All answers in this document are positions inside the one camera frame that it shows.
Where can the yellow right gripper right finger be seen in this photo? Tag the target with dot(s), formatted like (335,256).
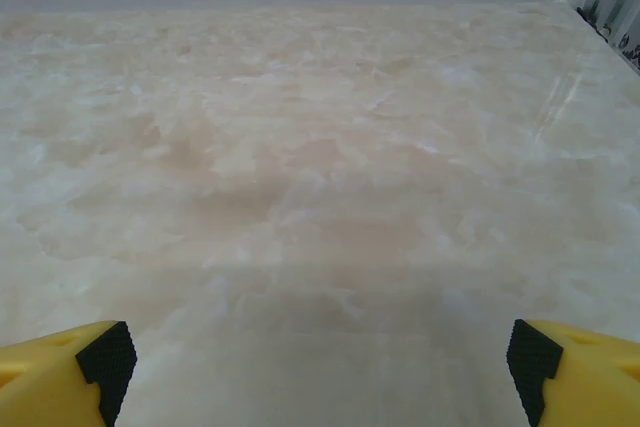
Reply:
(595,382)

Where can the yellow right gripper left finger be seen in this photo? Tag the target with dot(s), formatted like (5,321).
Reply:
(45,382)

